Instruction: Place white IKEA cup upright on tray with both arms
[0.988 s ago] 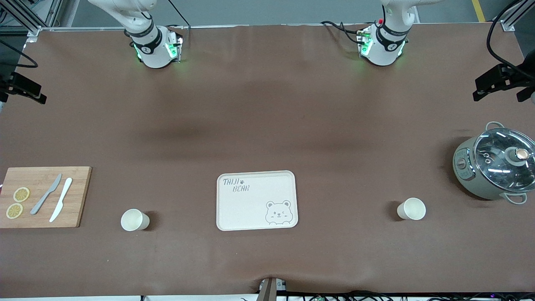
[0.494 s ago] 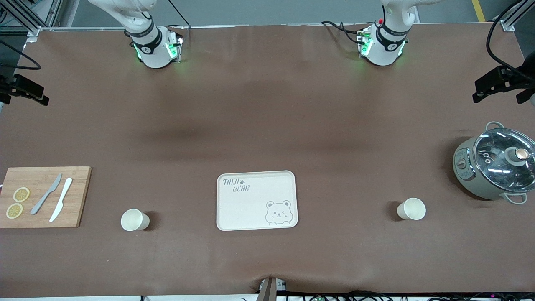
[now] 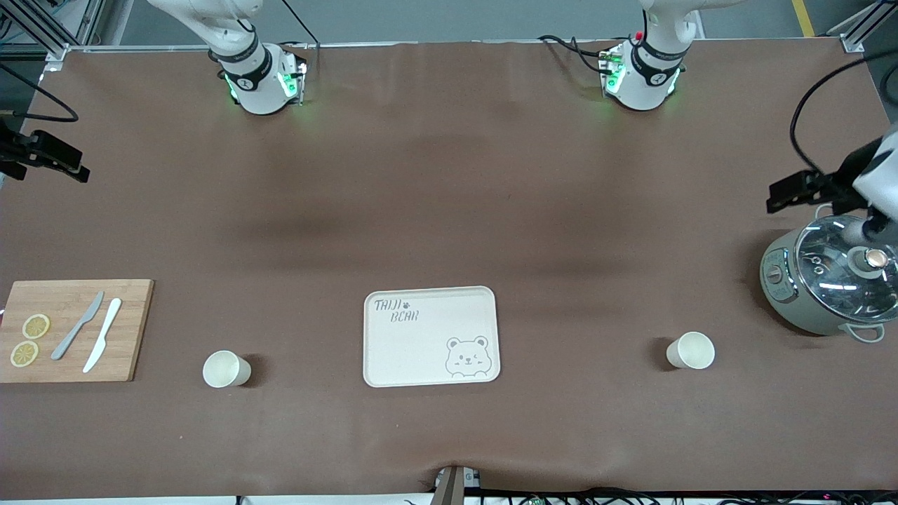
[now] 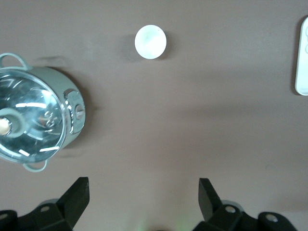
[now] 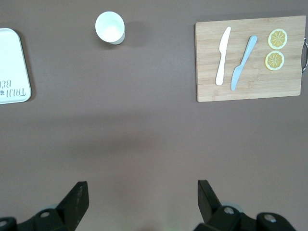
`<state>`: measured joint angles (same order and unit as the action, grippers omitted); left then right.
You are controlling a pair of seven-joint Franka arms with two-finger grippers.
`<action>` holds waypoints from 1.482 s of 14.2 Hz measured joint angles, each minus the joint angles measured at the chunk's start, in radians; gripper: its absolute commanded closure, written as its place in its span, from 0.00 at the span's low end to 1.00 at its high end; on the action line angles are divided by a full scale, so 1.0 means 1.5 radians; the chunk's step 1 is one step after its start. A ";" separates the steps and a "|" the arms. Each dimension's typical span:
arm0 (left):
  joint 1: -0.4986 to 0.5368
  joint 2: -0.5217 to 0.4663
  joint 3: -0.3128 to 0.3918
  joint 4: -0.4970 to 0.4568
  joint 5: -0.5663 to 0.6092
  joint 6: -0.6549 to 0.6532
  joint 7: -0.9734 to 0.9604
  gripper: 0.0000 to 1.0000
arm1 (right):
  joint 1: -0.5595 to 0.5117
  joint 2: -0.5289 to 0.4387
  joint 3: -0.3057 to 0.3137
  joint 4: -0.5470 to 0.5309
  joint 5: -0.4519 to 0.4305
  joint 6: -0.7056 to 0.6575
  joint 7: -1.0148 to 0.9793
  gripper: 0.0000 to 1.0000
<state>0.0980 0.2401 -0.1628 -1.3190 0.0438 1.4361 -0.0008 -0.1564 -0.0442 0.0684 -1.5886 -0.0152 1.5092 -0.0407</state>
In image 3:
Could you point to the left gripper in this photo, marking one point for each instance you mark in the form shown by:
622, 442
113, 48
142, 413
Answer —
845, 177

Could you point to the white IKEA cup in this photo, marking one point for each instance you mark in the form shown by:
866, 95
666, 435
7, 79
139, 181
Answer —
691, 351
226, 369

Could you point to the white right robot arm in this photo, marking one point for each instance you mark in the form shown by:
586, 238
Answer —
252, 77

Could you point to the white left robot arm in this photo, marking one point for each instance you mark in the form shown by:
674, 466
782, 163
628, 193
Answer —
645, 77

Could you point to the beige bear print tray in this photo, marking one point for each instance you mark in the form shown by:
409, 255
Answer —
421, 351

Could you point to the grey-green electric cooking pot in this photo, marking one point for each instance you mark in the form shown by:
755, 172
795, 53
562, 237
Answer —
807, 312

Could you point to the lemon slice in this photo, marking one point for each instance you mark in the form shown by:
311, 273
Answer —
36, 326
24, 353

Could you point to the grey plastic knife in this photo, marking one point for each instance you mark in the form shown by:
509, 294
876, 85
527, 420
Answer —
78, 324

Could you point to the white plastic knife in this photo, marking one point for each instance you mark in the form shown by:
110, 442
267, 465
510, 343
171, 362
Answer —
104, 333

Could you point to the wooden cutting board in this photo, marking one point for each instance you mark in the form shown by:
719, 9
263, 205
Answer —
133, 337

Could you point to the brown table mat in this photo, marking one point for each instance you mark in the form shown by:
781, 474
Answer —
449, 196

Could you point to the aluminium frame profile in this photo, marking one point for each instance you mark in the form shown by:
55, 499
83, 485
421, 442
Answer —
42, 28
859, 31

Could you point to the grey metal bracket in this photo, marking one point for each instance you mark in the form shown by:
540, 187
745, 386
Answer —
456, 484

